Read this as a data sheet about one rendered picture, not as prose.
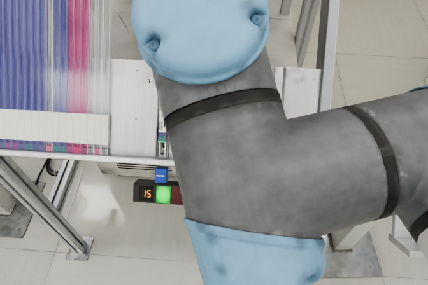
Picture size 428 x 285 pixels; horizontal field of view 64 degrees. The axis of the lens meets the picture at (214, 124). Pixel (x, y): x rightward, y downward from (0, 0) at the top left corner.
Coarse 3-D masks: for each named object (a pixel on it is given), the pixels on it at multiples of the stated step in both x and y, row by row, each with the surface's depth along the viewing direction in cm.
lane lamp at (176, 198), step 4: (172, 188) 70; (176, 188) 70; (172, 192) 70; (176, 192) 70; (180, 192) 70; (172, 196) 70; (176, 196) 70; (180, 196) 70; (172, 200) 70; (176, 200) 70; (180, 200) 70
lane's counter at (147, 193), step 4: (140, 188) 70; (144, 188) 70; (148, 188) 70; (152, 188) 70; (140, 192) 70; (144, 192) 70; (148, 192) 70; (152, 192) 70; (140, 196) 71; (144, 196) 70; (148, 196) 70; (152, 196) 70; (144, 200) 71; (148, 200) 71; (152, 200) 70
